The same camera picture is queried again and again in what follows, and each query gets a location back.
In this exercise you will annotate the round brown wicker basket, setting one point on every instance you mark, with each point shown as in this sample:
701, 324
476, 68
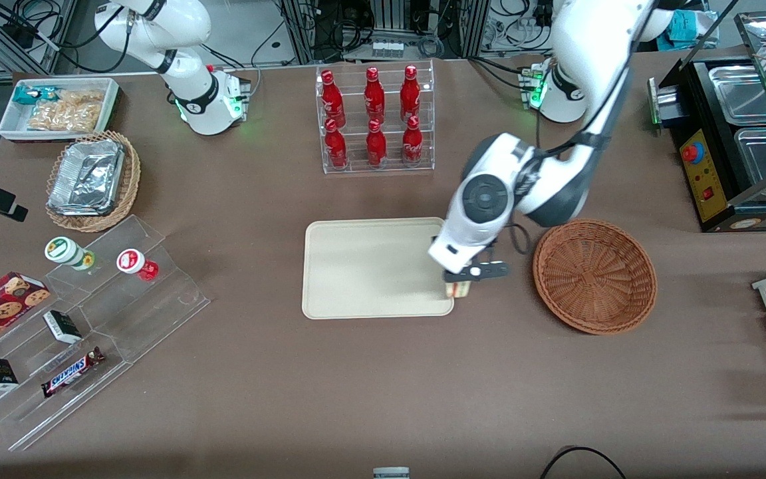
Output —
596, 276

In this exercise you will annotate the white rectangular bin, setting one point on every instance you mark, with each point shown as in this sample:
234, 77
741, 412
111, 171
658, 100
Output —
10, 126

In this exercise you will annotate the clear bag of crackers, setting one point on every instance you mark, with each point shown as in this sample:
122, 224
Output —
67, 112

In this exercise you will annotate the clear acrylic stepped display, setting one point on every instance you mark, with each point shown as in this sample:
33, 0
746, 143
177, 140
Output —
157, 313

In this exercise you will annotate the clear acrylic bottle rack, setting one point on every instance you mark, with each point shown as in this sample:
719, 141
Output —
376, 166

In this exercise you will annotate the green lid white jar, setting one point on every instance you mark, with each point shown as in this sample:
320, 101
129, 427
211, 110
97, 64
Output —
64, 251

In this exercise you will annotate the red cola bottle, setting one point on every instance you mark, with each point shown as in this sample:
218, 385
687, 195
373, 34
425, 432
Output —
374, 93
410, 92
332, 93
376, 145
335, 146
412, 143

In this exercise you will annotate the black food warmer appliance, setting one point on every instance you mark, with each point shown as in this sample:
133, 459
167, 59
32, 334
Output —
702, 193

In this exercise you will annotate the beige plastic tray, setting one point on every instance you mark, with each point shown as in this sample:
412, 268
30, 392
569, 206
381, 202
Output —
373, 268

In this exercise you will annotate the teal snack packet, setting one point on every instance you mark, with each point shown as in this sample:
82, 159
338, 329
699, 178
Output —
30, 94

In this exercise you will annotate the light wicker basket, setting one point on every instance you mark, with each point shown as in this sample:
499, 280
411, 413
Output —
131, 176

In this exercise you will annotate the red lid white jar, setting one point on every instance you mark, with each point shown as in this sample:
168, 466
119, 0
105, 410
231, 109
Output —
133, 261

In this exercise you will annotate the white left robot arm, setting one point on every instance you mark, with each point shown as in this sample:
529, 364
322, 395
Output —
576, 40

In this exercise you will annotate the grey device edge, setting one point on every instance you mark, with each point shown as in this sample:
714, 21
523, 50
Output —
391, 473

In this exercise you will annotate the triangular sandwich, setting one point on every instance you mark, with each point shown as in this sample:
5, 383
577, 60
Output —
461, 290

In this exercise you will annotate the silver foil tray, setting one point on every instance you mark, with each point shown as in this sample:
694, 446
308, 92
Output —
87, 176

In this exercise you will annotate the grey power strip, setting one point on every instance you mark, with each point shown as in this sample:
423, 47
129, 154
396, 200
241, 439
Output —
388, 48

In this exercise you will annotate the red emergency stop button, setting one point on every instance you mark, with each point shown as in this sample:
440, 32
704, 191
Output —
692, 153

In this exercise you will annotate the Snickers chocolate bar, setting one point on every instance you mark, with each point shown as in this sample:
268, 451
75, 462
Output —
70, 372

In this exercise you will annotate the teal cloth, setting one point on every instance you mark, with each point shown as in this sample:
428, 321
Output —
685, 26

